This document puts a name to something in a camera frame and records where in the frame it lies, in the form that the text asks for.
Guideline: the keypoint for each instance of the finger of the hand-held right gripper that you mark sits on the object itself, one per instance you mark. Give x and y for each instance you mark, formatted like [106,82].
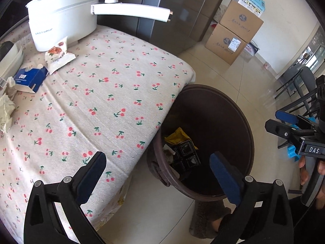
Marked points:
[287,115]
[281,129]

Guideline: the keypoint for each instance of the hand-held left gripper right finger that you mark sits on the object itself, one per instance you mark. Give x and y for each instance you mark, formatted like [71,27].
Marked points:
[224,178]

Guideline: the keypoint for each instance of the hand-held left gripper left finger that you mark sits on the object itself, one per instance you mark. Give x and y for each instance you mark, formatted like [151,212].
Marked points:
[92,178]

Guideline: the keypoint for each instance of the black plastic tray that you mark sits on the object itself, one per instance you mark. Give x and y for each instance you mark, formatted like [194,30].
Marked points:
[186,155]

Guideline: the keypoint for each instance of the brown trash bin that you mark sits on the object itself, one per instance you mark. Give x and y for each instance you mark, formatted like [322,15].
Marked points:
[228,122]

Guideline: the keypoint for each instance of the yellow snack packet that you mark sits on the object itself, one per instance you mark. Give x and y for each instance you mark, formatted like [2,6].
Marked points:
[177,137]

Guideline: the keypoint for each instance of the person's right hand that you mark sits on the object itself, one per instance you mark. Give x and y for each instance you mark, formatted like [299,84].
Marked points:
[303,172]

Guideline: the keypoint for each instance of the grey folding chair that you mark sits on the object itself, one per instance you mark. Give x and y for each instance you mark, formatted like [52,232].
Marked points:
[306,81]

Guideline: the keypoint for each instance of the grey fuzzy slipper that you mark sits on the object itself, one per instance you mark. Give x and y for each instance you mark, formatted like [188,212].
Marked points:
[203,216]

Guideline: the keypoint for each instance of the small pink packet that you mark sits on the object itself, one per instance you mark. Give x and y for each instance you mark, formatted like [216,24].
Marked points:
[266,66]

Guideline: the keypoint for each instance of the glass balcony door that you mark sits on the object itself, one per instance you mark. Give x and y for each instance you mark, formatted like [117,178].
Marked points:
[312,53]

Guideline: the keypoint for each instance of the cherry print tablecloth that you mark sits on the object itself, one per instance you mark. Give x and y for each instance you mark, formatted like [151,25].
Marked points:
[101,106]

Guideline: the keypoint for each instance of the white printed bag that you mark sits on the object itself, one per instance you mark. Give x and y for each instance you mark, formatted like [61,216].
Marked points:
[251,48]

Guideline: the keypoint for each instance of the cardboard box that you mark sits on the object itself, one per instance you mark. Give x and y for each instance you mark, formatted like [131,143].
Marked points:
[223,45]
[241,22]

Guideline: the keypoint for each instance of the crumpled white tissue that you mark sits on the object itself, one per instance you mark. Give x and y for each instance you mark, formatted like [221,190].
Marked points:
[11,82]
[6,106]

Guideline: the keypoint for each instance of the blue and white tissue box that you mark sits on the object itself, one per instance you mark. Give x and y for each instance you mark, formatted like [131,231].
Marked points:
[30,77]

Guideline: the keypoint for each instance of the white snack wrapper red print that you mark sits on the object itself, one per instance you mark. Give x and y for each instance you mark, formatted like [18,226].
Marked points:
[58,56]

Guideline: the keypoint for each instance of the grey refrigerator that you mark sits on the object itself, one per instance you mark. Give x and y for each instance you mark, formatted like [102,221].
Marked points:
[193,10]

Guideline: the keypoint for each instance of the white electric cooking pot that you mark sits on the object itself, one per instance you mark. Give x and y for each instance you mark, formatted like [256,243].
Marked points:
[58,17]

